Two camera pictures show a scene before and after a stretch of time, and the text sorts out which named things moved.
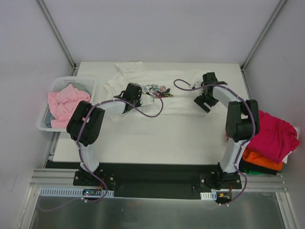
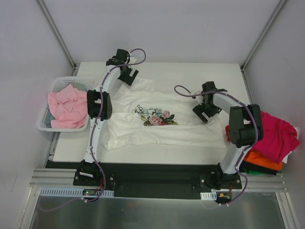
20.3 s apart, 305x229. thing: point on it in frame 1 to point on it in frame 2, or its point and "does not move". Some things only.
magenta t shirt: [277, 138] does not move
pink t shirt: [63, 103] does not move
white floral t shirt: [171, 92] to [138, 115]
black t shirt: [245, 164] does not move
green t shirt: [253, 172] does not move
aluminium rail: [49, 177] does not move
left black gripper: [137, 94] to [128, 75]
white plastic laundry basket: [57, 82] does not move
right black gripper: [206, 100] to [205, 111]
